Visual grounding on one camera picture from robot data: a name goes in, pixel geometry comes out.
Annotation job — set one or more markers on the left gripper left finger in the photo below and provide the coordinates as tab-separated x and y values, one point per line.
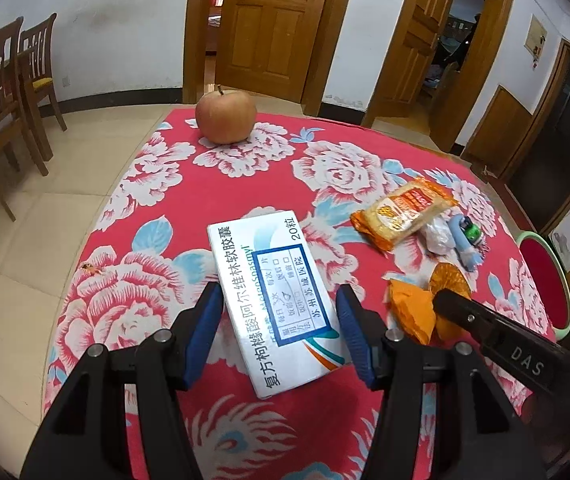
193	331

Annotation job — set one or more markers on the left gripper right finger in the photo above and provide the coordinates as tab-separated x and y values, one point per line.
364	331

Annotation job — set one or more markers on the white blue medicine box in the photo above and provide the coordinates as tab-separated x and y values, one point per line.
284	320

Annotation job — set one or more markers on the orange peel pieces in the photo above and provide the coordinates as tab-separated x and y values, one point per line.
413	306

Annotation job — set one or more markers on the red floral tablecloth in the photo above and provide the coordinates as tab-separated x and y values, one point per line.
149	257

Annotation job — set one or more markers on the red bin green rim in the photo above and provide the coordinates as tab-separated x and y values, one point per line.
550	280

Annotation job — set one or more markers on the orange snack packet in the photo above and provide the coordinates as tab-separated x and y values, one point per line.
398	215

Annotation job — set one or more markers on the white crumpled plastic wrapper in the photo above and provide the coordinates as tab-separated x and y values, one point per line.
438	237

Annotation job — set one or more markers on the brownish apple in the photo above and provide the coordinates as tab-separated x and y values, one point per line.
225	116

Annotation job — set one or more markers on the low wooden cabinet panel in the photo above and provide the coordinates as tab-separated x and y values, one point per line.
499	133

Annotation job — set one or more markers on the left wooden door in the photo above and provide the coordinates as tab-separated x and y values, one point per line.
265	46

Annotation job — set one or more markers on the wooden door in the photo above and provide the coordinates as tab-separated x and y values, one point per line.
265	46
410	52

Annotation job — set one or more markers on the far wooden chair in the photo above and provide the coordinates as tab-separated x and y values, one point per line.
35	51

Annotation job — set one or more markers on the middle wooden door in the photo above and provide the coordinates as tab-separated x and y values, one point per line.
410	52

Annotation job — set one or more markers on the green white keychain toy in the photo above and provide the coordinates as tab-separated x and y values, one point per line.
474	234

